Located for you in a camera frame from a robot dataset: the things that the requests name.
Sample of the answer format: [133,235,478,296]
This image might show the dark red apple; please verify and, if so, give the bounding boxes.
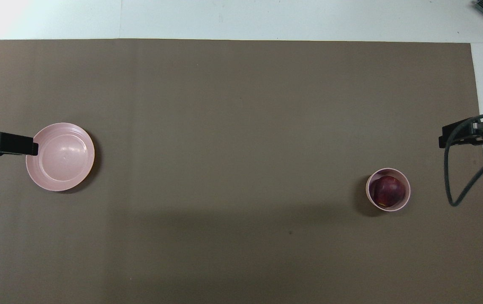
[371,176,407,208]

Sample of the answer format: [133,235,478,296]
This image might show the pink round plate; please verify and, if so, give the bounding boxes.
[26,122,96,192]

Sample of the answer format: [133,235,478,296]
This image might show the pink round bowl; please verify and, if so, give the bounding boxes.
[366,168,411,212]

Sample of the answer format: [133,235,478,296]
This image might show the brown table mat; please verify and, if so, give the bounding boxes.
[0,39,483,304]

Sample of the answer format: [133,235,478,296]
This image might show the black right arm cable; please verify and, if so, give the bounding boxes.
[444,112,483,207]

